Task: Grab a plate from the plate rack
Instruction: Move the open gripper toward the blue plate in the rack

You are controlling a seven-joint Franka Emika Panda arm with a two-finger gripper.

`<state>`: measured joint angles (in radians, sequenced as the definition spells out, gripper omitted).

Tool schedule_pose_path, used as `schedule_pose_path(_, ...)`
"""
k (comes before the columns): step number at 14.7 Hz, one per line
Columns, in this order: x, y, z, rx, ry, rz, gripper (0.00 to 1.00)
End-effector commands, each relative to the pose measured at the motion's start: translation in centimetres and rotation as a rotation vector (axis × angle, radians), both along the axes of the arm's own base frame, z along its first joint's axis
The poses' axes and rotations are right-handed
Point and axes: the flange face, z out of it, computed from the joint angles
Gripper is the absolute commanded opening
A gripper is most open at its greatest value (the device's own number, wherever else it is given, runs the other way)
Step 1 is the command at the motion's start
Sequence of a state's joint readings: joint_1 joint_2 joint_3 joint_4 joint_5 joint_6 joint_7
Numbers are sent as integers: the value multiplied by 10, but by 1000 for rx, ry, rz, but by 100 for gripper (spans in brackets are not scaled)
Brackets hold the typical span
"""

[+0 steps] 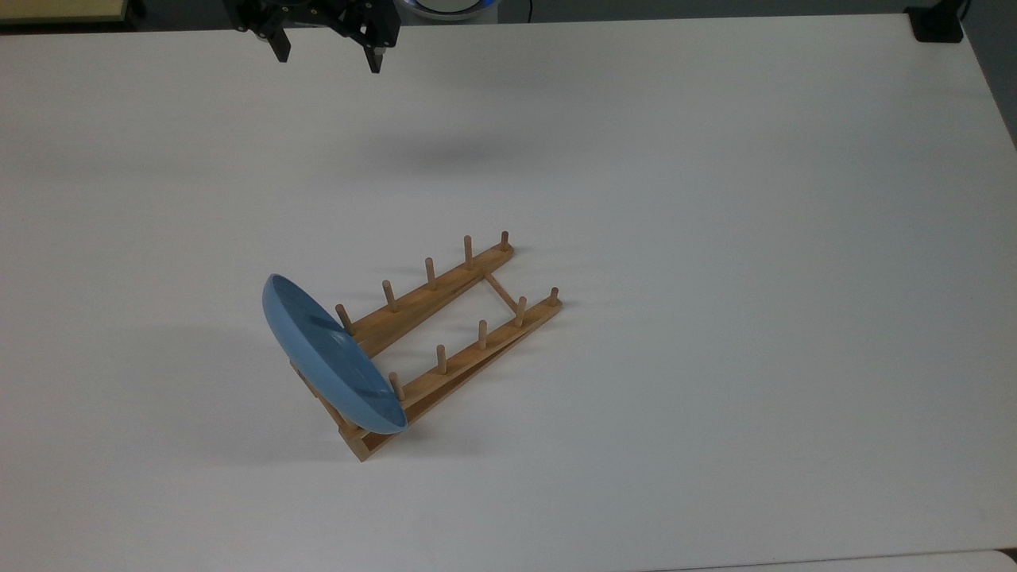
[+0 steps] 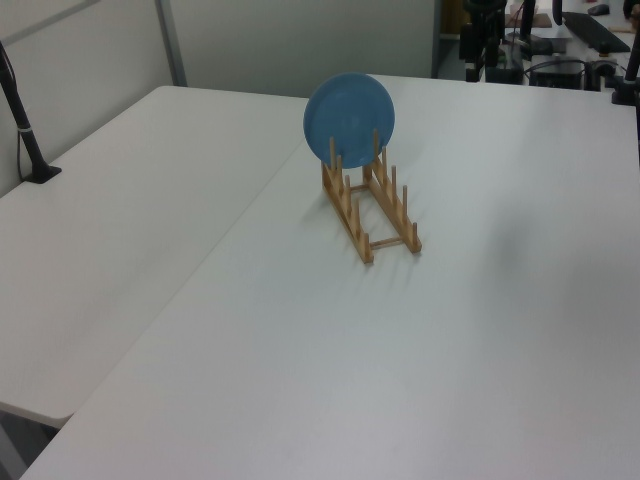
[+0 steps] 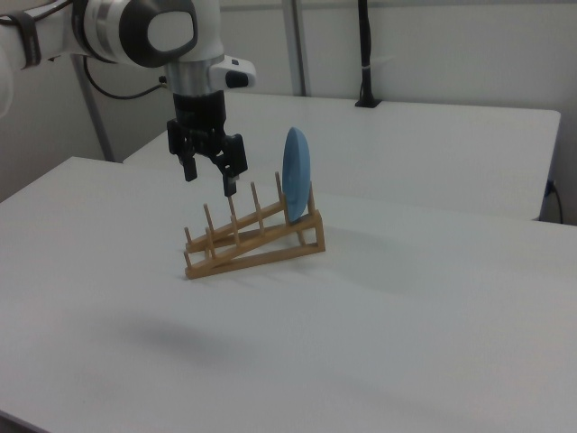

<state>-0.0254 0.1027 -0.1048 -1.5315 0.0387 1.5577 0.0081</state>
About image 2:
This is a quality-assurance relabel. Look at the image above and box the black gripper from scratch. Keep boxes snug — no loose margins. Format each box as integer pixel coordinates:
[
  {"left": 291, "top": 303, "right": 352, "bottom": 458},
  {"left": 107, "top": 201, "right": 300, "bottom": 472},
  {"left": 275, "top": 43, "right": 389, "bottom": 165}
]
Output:
[{"left": 459, "top": 0, "right": 507, "bottom": 84}]

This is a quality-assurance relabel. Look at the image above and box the blue round plate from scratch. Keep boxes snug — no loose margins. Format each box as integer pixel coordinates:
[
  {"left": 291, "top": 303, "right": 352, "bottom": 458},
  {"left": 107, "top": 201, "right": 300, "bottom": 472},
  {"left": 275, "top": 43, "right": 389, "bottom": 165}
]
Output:
[{"left": 303, "top": 72, "right": 396, "bottom": 169}]

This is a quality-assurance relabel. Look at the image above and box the wooden plate rack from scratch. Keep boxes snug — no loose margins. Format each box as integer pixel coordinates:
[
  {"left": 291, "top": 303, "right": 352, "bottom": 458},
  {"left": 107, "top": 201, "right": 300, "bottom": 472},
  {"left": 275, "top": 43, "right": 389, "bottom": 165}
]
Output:
[{"left": 320, "top": 128, "right": 423, "bottom": 266}]

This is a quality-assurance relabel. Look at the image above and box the dark monitor stand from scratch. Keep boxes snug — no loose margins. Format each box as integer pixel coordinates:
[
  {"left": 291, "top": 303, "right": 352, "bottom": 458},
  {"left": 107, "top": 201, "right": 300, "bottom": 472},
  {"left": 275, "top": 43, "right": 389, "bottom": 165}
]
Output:
[{"left": 516, "top": 0, "right": 554, "bottom": 57}]

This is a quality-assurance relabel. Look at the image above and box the black electronics box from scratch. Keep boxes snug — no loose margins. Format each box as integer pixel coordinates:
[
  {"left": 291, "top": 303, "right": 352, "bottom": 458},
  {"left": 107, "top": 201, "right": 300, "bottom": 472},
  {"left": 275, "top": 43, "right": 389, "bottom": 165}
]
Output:
[{"left": 528, "top": 59, "right": 587, "bottom": 90}]

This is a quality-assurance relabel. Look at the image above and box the black keyboard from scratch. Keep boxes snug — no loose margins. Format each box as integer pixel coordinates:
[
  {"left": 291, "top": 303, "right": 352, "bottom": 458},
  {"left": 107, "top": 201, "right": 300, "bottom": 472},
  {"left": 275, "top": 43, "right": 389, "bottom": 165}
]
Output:
[{"left": 561, "top": 11, "right": 632, "bottom": 53}]

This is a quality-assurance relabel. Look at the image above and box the black pole with table clamp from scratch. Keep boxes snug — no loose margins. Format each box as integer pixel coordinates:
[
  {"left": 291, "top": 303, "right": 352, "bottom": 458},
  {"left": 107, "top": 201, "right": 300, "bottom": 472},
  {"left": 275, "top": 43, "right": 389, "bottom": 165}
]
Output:
[{"left": 610, "top": 0, "right": 640, "bottom": 107}]

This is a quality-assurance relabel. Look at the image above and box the black camera pole with foot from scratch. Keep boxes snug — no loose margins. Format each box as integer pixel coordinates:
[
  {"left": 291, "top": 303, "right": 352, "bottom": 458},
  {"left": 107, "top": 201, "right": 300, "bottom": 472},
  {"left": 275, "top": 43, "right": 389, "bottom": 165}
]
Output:
[{"left": 0, "top": 39, "right": 64, "bottom": 187}]

